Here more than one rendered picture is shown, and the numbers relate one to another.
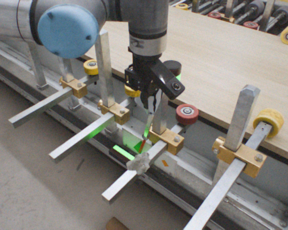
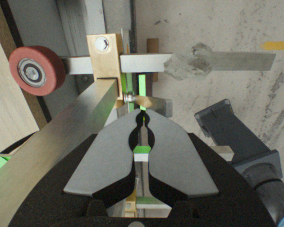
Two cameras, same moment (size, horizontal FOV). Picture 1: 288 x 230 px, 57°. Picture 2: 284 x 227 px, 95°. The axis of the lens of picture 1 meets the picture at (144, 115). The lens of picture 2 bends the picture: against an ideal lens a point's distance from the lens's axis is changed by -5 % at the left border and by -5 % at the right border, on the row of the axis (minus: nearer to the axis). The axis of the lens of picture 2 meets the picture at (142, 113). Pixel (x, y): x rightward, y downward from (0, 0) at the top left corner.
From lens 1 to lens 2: 0.67 m
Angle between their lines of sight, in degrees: 32
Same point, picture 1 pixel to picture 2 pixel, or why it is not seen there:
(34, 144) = not seen: hidden behind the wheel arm
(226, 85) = not seen: outside the picture
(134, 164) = (202, 66)
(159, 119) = (107, 95)
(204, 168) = (77, 20)
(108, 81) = (116, 209)
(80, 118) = (140, 165)
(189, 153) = (75, 52)
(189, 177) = (113, 13)
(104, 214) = not seen: hidden behind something
